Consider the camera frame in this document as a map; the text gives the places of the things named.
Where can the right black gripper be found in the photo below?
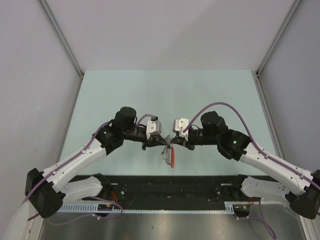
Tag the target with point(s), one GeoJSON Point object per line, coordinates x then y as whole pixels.
{"type": "Point", "coordinates": [182, 141]}

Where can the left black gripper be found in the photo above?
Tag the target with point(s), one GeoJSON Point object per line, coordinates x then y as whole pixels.
{"type": "Point", "coordinates": [154, 140]}

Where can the red handled keyring holder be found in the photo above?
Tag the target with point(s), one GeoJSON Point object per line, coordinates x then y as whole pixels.
{"type": "Point", "coordinates": [168, 153]}

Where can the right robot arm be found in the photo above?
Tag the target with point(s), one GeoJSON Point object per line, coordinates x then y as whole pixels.
{"type": "Point", "coordinates": [292, 186]}

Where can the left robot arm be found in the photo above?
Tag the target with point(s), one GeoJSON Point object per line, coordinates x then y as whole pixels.
{"type": "Point", "coordinates": [48, 190]}

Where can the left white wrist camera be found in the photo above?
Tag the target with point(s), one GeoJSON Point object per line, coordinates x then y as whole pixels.
{"type": "Point", "coordinates": [153, 127]}

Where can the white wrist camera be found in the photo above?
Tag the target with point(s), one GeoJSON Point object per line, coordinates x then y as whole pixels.
{"type": "Point", "coordinates": [180, 128]}
{"type": "Point", "coordinates": [153, 127]}

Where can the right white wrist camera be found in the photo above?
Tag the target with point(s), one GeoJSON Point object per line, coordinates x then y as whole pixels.
{"type": "Point", "coordinates": [180, 128]}

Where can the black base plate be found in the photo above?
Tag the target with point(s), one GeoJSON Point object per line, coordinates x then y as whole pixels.
{"type": "Point", "coordinates": [174, 193]}

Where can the slotted cable duct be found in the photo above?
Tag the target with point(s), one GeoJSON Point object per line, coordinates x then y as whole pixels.
{"type": "Point", "coordinates": [107, 208]}

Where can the left aluminium frame post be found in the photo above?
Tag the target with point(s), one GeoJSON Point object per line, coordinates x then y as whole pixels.
{"type": "Point", "coordinates": [52, 20]}

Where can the aluminium frame post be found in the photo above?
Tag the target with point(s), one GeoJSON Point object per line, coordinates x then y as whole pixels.
{"type": "Point", "coordinates": [279, 35]}
{"type": "Point", "coordinates": [52, 20]}

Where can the right aluminium frame post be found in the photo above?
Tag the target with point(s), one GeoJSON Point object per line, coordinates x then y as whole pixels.
{"type": "Point", "coordinates": [279, 35]}

